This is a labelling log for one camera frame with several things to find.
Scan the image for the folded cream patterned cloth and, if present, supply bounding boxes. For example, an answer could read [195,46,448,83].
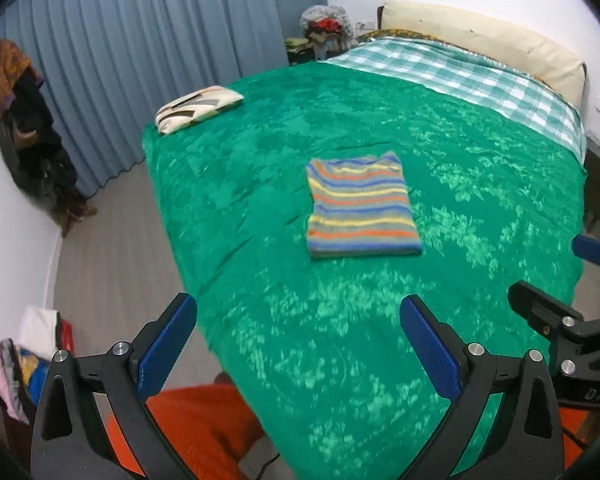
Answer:
[154,86,246,137]

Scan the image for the green plush blanket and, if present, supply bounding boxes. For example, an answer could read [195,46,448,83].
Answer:
[141,57,588,480]

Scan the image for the hanging dark and brown clothes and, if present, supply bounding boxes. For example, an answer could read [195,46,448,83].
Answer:
[0,38,99,239]

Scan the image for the black cable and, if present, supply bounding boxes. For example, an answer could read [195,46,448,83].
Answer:
[560,422,591,453]

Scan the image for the cream long pillow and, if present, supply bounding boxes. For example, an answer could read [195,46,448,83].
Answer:
[381,1,588,111]

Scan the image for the folded green clothes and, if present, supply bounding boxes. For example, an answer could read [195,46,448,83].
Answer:
[285,36,317,56]

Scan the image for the blue-grey curtain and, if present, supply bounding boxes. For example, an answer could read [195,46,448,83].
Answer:
[0,0,329,200]

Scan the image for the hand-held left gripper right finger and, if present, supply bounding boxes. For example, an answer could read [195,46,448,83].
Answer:
[399,294,566,480]

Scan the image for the pile of clothes at bedhead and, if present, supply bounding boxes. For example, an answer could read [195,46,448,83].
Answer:
[299,4,362,58]

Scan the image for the teal checked bed sheet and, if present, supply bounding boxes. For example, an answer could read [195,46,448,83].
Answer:
[325,37,583,163]

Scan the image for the striped knitted sweater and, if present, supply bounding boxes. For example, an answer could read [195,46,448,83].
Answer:
[305,151,425,261]

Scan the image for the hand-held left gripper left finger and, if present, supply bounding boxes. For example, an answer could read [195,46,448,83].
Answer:
[30,292,198,480]

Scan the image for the yellow-green patterned cloth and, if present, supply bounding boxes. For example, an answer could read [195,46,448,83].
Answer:
[357,29,443,45]

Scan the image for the white folded cloth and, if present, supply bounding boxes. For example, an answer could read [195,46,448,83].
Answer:
[19,304,62,362]

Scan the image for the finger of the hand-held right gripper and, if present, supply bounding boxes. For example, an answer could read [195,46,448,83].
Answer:
[507,280,588,342]
[571,233,600,275]

